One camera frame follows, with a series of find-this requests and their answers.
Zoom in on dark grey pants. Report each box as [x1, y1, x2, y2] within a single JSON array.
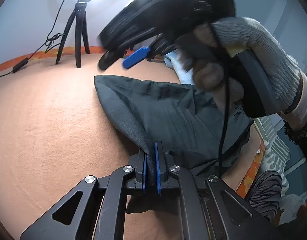
[[94, 75, 253, 186]]

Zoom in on right hand in grey glove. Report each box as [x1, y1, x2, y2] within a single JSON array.
[[176, 17, 307, 131]]

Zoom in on folded light blue cloth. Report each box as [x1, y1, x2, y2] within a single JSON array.
[[164, 50, 194, 85]]

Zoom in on small black tripod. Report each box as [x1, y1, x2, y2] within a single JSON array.
[[55, 0, 91, 68]]

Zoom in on striped grey trouser leg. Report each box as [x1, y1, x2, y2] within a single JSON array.
[[244, 170, 282, 222]]

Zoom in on green striped white pillow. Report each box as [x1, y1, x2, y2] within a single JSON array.
[[254, 116, 290, 184]]

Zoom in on black cable with adapter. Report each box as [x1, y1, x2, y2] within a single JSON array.
[[0, 0, 73, 81]]

